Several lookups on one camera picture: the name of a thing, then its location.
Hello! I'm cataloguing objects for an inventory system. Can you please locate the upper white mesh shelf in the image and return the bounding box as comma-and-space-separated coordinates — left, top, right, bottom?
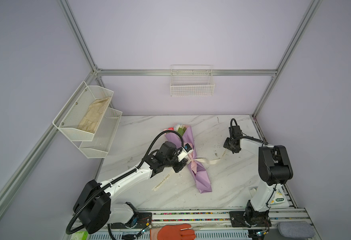
53, 82, 114, 142

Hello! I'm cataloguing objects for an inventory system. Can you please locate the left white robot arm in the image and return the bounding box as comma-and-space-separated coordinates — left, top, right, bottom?
66, 130, 193, 235

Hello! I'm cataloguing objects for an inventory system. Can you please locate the beige cloth in shelf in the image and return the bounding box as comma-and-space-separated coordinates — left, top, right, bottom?
77, 97, 111, 134

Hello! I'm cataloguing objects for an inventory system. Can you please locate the white wire wall basket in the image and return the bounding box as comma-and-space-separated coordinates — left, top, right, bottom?
170, 65, 215, 97

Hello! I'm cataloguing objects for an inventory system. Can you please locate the white mesh shelf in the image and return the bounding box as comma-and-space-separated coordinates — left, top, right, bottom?
79, 108, 123, 159
53, 82, 114, 142

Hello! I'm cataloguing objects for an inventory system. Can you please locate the colourful tissue pack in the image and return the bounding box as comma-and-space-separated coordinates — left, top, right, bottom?
249, 184, 286, 207

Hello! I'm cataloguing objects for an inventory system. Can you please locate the green white packet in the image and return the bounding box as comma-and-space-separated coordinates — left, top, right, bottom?
70, 231, 89, 240

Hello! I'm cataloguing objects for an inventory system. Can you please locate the lower white mesh shelf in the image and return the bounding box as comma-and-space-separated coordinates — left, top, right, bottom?
79, 108, 123, 159

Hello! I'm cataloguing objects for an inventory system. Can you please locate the white fake rose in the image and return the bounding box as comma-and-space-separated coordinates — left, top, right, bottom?
174, 124, 187, 136

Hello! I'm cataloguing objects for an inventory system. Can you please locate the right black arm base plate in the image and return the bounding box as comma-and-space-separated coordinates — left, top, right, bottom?
229, 207, 271, 228

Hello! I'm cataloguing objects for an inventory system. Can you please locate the grey cloth pad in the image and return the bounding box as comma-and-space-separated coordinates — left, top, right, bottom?
278, 222, 315, 239

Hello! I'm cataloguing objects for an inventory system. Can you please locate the orange rubber glove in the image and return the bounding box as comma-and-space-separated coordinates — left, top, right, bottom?
150, 224, 196, 240

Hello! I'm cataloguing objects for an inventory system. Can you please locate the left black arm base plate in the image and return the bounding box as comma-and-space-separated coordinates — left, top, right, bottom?
108, 202, 153, 229

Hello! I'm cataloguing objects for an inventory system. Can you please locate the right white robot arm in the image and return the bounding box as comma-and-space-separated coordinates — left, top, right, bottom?
223, 119, 293, 228

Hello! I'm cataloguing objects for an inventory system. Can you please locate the pink purple wrapping paper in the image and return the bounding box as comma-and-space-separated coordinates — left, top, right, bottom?
168, 125, 212, 194

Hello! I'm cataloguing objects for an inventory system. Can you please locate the cream ribbon roll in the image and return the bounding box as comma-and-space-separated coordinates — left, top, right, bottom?
151, 149, 227, 192

